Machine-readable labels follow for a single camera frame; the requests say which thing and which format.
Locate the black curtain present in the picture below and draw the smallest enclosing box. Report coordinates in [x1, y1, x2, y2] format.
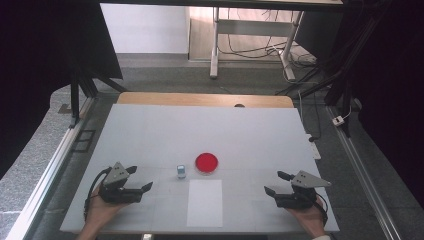
[0, 0, 124, 181]
[343, 0, 424, 209]

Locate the white desk frame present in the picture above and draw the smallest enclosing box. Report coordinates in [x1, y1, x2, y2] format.
[209, 7, 305, 82]

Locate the aluminium rail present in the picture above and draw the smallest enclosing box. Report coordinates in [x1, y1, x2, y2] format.
[325, 105, 403, 240]
[6, 96, 96, 240]

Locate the white power strip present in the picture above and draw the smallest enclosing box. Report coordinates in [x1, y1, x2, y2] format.
[305, 133, 322, 161]

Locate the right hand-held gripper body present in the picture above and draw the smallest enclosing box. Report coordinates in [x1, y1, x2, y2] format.
[273, 170, 333, 211]

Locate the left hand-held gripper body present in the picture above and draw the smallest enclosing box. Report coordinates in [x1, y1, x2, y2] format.
[98, 161, 144, 205]

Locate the tangle of black cables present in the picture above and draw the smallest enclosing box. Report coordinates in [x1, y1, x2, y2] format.
[218, 8, 318, 68]

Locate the person's left hand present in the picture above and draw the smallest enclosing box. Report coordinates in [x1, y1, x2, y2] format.
[84, 184, 130, 232]

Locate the left hand-held gripper black cable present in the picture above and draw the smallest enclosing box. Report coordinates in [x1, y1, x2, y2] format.
[83, 166, 113, 222]

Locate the large white board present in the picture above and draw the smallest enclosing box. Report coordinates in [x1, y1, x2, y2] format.
[59, 103, 340, 233]

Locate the person's right hand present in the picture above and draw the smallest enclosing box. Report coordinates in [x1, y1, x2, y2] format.
[285, 196, 329, 238]

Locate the wooden table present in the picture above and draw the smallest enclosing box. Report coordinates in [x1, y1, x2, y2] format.
[116, 92, 295, 109]

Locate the white paper sheet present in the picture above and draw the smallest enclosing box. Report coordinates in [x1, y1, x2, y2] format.
[186, 179, 224, 228]

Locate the hand-held gripper black cable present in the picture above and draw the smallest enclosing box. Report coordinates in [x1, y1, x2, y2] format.
[83, 166, 113, 222]
[313, 192, 330, 228]

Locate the black metal stand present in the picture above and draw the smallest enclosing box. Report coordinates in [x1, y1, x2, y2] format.
[68, 64, 128, 129]
[274, 0, 394, 138]

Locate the red petri dish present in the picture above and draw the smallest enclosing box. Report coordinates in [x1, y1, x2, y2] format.
[194, 152, 220, 177]

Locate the right hand-held gripper black cable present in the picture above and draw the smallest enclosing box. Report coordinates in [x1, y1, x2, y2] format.
[313, 192, 330, 228]

